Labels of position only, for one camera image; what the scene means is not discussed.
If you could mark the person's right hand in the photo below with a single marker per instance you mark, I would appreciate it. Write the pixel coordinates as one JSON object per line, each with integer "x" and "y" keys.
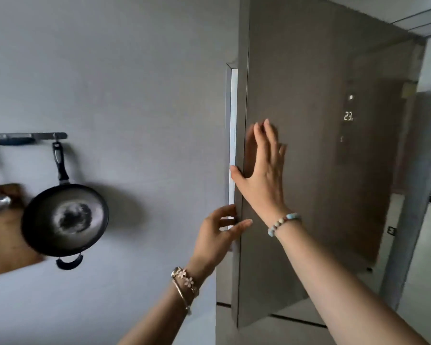
{"x": 267, "y": 186}

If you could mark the person's left hand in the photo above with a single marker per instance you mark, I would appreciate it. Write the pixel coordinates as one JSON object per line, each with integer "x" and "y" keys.
{"x": 212, "y": 244}

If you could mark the person's right thumb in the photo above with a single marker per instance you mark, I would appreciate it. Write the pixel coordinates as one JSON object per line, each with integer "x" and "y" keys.
{"x": 240, "y": 177}

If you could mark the person's right middle finger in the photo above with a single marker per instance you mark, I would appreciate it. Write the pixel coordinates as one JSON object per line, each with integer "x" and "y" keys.
{"x": 270, "y": 141}

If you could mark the person's left thumb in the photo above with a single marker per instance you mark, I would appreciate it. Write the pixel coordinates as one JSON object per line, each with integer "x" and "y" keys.
{"x": 242, "y": 226}

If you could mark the grey fridge door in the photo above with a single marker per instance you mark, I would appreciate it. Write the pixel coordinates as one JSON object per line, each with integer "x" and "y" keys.
{"x": 309, "y": 104}

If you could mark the person's right forearm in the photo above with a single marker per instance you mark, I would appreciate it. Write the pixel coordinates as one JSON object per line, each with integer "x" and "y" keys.
{"x": 341, "y": 291}

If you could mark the person's left forearm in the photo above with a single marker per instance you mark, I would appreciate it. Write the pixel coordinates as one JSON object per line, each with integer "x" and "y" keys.
{"x": 161, "y": 316}

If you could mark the grey fridge body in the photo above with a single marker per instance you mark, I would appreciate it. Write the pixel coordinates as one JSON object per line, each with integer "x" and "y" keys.
{"x": 223, "y": 283}

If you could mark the gold bangle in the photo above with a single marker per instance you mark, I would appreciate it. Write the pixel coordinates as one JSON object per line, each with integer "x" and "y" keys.
{"x": 182, "y": 297}

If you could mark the black wok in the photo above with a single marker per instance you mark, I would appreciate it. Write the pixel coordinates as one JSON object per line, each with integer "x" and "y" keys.
{"x": 64, "y": 219}

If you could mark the wooden cutting board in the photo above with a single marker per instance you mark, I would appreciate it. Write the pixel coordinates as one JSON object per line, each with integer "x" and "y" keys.
{"x": 3, "y": 244}

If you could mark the grey door frame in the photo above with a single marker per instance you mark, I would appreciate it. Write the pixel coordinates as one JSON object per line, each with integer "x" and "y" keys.
{"x": 406, "y": 211}

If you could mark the metal wall rail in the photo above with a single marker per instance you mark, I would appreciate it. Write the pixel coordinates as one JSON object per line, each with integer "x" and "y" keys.
{"x": 43, "y": 135}

